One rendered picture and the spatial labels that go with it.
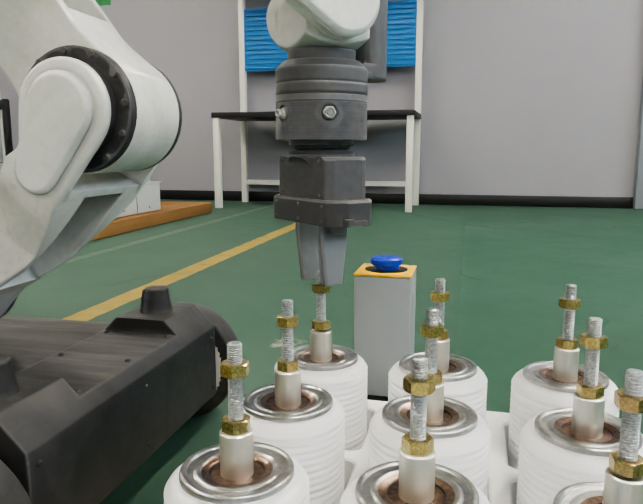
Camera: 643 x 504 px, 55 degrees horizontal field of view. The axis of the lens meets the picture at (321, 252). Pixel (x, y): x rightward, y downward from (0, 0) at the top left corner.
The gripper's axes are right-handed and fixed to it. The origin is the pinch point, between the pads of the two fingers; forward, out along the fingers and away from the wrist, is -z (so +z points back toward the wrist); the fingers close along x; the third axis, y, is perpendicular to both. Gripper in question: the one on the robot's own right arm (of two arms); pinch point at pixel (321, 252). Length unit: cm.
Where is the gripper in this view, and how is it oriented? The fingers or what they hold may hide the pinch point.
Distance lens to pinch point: 62.2
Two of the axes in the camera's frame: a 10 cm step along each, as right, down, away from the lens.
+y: -8.1, 0.9, -5.7
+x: -5.8, -1.3, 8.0
